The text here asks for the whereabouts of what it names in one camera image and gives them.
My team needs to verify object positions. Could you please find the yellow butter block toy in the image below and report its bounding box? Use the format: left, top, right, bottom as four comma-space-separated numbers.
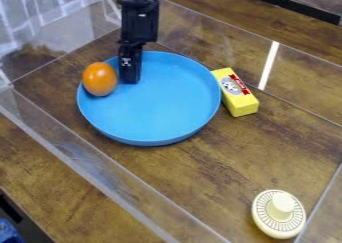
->
211, 68, 259, 117

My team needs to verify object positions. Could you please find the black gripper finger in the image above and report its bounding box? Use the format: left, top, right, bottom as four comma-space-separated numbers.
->
118, 45, 142, 84

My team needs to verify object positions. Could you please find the blue object at corner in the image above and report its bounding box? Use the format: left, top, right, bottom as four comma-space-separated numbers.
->
0, 219, 24, 243

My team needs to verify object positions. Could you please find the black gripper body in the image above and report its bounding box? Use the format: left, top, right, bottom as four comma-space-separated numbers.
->
117, 0, 159, 46

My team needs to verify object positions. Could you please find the blue round tray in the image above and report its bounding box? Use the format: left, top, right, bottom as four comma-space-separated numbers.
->
76, 51, 220, 146

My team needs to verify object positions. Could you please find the clear acrylic enclosure wall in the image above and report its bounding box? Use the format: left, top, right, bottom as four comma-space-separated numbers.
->
0, 0, 342, 243

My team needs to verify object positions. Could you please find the cream round knob lid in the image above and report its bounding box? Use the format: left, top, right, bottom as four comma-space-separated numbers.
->
251, 189, 305, 239

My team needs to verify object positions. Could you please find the orange ball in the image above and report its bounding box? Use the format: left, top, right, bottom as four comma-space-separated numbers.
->
81, 62, 117, 96

